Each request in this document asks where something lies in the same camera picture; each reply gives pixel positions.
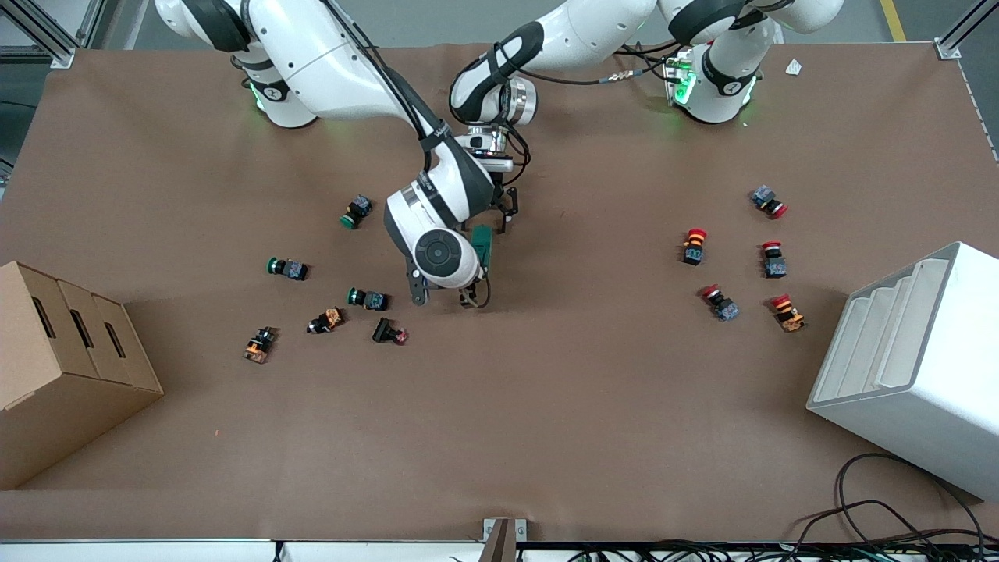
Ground brown cardboard box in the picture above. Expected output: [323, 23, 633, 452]
[0, 260, 165, 491]

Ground black arm base cable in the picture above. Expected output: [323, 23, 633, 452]
[617, 43, 680, 83]

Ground tangled black floor cables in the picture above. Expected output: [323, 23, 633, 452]
[570, 500, 999, 562]

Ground metal table edge bracket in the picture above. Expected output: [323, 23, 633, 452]
[482, 518, 528, 562]

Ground orange-collared red button amber block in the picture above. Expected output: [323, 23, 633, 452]
[771, 293, 806, 333]

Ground aluminium frame profile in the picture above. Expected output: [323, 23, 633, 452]
[935, 0, 999, 62]
[0, 0, 106, 69]

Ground white table edge rail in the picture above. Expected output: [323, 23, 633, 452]
[0, 539, 999, 562]

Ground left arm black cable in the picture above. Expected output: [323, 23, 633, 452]
[496, 43, 535, 184]

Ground green load switch cream lever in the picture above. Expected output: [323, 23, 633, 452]
[471, 224, 495, 272]

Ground white slotted shelf box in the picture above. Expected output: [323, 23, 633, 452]
[806, 241, 999, 502]

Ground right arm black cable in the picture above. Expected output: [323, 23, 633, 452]
[320, 0, 453, 169]

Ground looped black cable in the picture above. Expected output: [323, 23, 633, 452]
[796, 453, 988, 547]

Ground brown paper table cover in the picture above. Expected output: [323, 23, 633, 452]
[0, 43, 999, 543]

